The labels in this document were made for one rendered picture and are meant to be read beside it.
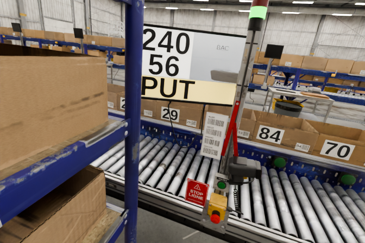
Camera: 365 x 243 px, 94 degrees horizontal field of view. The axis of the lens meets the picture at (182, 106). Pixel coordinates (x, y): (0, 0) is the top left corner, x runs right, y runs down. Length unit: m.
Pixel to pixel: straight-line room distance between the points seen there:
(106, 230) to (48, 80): 0.28
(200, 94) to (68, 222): 0.59
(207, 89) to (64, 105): 0.59
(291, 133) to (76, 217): 1.28
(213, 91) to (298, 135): 0.81
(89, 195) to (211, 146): 0.51
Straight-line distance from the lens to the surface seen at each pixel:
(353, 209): 1.43
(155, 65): 0.73
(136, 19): 0.28
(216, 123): 0.69
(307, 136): 1.43
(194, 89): 0.74
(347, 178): 1.54
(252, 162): 0.72
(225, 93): 0.77
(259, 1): 0.66
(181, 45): 0.73
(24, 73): 0.21
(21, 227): 0.45
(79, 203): 0.34
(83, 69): 0.25
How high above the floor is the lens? 1.46
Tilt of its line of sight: 17 degrees down
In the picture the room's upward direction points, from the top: 6 degrees clockwise
